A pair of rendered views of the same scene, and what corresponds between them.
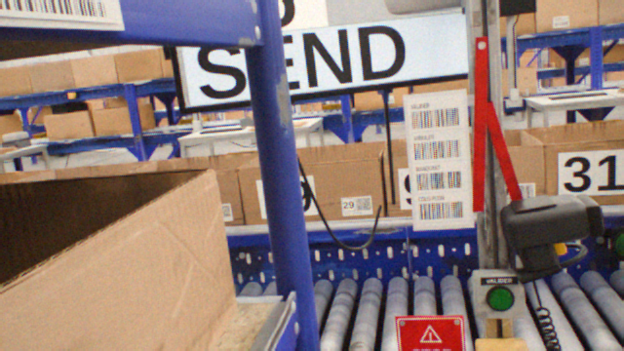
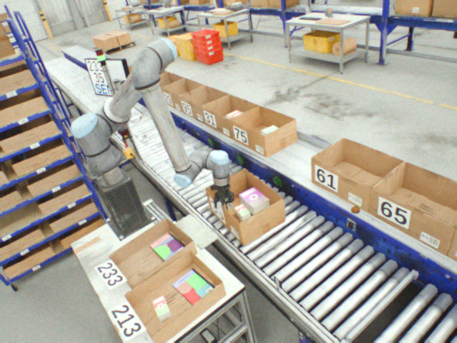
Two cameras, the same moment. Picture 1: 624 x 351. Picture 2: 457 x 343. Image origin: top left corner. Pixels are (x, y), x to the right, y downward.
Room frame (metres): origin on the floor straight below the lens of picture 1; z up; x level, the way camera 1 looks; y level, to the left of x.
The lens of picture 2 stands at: (-0.32, -2.56, 2.10)
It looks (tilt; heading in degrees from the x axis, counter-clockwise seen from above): 34 degrees down; 48
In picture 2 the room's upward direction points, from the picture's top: 11 degrees counter-clockwise
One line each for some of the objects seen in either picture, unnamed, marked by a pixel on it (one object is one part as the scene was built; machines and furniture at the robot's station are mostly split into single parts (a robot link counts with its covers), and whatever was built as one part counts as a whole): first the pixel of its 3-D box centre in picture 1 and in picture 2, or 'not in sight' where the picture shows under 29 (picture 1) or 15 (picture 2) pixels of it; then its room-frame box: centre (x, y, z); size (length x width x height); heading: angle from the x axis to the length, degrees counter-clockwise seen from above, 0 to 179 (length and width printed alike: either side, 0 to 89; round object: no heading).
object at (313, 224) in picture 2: not in sight; (290, 241); (0.69, -1.78, 0.72); 0.52 x 0.05 x 0.05; 168
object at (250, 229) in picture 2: not in sight; (244, 204); (0.70, -1.46, 0.83); 0.39 x 0.29 x 0.17; 73
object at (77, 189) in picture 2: not in sight; (61, 191); (0.18, 0.25, 0.59); 0.40 x 0.30 x 0.10; 166
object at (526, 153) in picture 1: (458, 172); (205, 103); (1.45, -0.40, 0.97); 0.39 x 0.29 x 0.17; 78
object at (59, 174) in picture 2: not in sight; (51, 173); (0.18, 0.25, 0.79); 0.40 x 0.30 x 0.10; 169
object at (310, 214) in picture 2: not in sight; (283, 235); (0.70, -1.72, 0.72); 0.52 x 0.05 x 0.05; 168
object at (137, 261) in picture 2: not in sight; (153, 254); (0.15, -1.27, 0.80); 0.38 x 0.28 x 0.10; 174
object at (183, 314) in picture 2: not in sight; (175, 295); (0.06, -1.57, 0.80); 0.38 x 0.28 x 0.10; 171
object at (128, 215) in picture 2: not in sight; (122, 200); (0.26, -0.86, 0.91); 0.26 x 0.26 x 0.33; 81
